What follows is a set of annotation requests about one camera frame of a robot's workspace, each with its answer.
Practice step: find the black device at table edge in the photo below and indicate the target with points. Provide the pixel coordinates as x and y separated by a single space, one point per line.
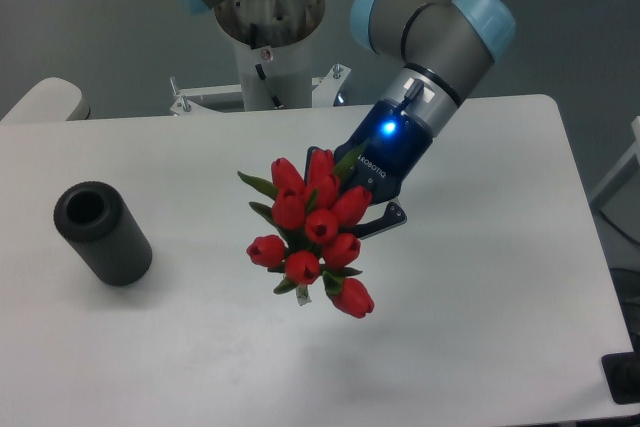
622 376

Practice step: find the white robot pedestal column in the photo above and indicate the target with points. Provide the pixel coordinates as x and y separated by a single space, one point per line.
271 37

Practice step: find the white furniture at right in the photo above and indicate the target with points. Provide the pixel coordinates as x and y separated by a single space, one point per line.
618 175

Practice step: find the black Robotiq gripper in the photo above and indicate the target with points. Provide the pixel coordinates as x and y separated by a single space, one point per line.
395 144

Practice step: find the beige chair backrest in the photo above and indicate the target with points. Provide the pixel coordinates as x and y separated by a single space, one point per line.
51 100

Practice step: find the black ribbed cylinder vase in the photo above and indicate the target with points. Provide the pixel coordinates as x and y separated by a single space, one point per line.
94 219

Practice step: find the white metal base frame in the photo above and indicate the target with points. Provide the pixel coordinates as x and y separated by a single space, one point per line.
324 91

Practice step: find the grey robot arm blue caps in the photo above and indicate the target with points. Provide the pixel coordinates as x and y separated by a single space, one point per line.
445 46

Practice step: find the red tulip bouquet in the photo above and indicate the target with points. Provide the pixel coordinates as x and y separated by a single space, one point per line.
314 238

